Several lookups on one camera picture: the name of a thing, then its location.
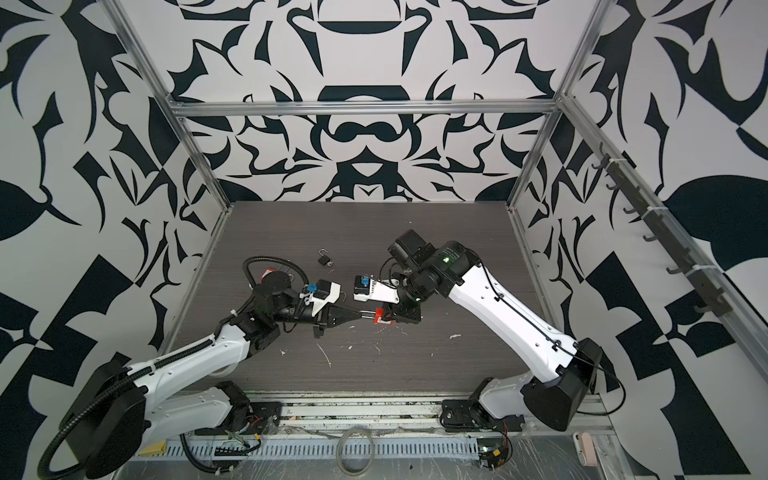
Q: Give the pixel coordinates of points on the pink small device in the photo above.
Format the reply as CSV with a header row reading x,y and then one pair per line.
x,y
585,449

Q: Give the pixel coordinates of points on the red padlock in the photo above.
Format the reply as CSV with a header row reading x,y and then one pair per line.
x,y
378,316
267,272

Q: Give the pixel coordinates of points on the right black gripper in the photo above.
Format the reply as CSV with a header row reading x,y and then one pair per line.
x,y
399,311

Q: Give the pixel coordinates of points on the yellow connector block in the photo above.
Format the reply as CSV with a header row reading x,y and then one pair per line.
x,y
155,449

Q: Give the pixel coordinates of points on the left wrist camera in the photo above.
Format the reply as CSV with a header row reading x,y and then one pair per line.
x,y
320,294

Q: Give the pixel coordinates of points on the green lit circuit board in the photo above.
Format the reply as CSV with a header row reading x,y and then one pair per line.
x,y
494,453

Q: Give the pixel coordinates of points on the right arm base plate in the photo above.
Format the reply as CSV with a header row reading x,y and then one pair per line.
x,y
469,416

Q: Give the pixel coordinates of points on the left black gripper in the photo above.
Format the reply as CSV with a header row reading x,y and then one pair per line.
x,y
331,318

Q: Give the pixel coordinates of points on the slotted cable duct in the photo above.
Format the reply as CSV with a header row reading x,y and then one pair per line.
x,y
460,448

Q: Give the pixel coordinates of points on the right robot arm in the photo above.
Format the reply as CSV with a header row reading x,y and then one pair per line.
x,y
561,369

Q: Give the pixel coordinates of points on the black hook rail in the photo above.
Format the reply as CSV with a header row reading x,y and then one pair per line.
x,y
667,231

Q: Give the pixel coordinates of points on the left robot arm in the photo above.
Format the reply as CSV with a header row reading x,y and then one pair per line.
x,y
124,408

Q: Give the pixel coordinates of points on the small black padlock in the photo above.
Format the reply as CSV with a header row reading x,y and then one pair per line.
x,y
325,259

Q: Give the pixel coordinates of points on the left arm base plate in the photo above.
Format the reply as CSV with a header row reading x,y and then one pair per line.
x,y
257,418

